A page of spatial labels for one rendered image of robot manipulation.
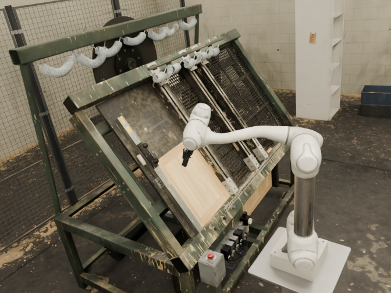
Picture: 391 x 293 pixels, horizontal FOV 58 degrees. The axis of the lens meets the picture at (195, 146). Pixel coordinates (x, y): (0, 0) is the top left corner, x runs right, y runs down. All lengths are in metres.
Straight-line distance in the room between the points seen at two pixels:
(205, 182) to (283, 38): 5.52
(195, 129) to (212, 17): 6.88
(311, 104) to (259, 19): 2.46
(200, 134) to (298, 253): 0.83
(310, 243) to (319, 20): 4.47
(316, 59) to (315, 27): 0.49
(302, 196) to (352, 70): 5.81
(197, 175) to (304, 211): 1.00
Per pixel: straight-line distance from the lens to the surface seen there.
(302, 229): 2.00
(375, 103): 6.51
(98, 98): 2.36
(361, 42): 7.39
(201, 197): 2.61
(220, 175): 2.76
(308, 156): 1.70
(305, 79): 6.29
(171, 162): 2.54
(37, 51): 2.63
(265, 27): 7.94
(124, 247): 2.70
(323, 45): 6.07
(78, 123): 2.32
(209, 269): 2.24
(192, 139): 1.73
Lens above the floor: 2.46
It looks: 25 degrees down
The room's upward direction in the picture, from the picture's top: 8 degrees counter-clockwise
